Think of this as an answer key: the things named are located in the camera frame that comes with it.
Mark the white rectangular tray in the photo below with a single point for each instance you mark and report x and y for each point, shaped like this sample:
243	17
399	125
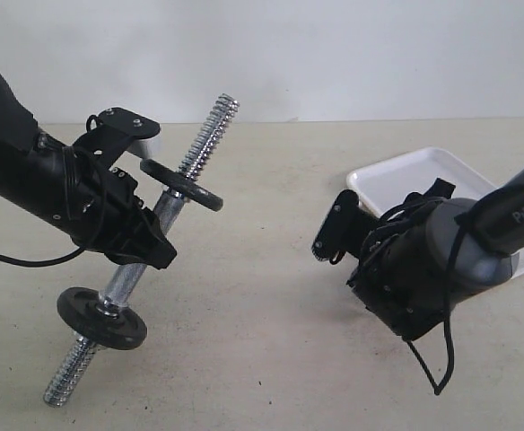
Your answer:
382	185

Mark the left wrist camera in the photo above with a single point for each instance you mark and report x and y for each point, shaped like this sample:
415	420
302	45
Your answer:
115	131

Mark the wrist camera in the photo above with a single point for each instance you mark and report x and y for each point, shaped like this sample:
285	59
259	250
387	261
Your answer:
115	131
349	229

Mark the black plate bar end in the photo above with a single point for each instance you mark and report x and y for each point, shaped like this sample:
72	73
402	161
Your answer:
178	182

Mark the chrome spin-lock collar nut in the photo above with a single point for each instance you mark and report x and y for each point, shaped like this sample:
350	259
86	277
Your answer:
109	311

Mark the chrome dumbbell bar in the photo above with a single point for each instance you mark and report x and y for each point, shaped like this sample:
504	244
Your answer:
124	280

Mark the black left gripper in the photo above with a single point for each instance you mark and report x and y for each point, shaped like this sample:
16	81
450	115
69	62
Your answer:
109	218

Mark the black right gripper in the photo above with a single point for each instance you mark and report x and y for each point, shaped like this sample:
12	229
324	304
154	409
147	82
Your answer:
403	283

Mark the black plate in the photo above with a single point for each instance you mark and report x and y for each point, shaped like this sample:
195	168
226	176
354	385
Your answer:
74	306

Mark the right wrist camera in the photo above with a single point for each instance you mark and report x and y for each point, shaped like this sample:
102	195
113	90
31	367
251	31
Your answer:
349	229

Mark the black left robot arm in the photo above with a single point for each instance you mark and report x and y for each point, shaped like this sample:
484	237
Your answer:
36	169

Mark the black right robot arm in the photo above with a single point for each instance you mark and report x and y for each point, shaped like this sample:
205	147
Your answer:
482	238

